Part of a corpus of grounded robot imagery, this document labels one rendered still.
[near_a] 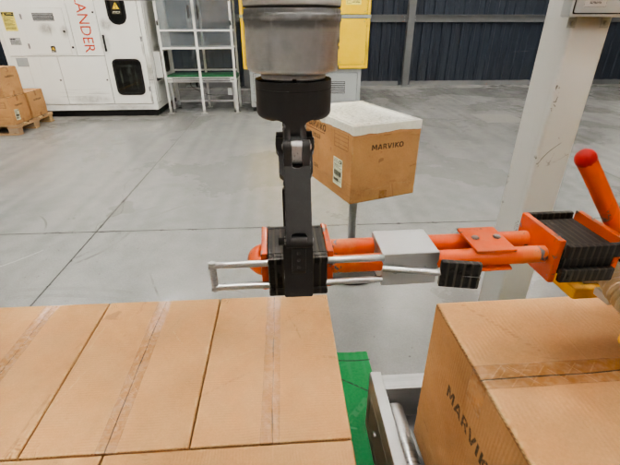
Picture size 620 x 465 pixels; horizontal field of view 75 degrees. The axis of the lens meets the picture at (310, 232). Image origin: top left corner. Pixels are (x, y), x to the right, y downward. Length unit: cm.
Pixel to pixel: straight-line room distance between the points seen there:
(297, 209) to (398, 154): 181
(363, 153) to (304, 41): 168
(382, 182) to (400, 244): 166
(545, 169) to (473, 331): 104
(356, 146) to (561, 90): 86
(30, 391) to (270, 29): 124
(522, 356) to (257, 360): 77
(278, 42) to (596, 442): 64
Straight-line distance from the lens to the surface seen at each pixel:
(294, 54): 38
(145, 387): 130
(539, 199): 180
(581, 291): 76
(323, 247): 47
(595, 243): 58
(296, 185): 37
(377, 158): 209
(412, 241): 51
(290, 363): 128
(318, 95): 40
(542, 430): 71
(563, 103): 170
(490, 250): 53
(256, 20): 39
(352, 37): 774
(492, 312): 88
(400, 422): 116
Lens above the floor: 146
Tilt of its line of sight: 28 degrees down
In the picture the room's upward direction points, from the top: straight up
